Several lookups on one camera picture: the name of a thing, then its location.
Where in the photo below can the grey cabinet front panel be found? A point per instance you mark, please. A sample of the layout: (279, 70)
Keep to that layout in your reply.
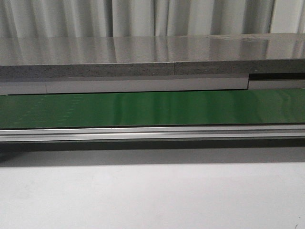
(230, 81)

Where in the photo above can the grey stone countertop slab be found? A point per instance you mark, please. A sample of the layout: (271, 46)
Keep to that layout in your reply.
(63, 57)

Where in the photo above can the green conveyor belt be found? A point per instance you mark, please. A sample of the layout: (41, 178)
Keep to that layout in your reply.
(231, 107)

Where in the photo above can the white pleated curtain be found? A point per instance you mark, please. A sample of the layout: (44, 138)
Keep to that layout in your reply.
(118, 18)

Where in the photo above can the aluminium conveyor side rail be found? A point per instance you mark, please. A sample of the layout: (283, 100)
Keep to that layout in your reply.
(139, 133)

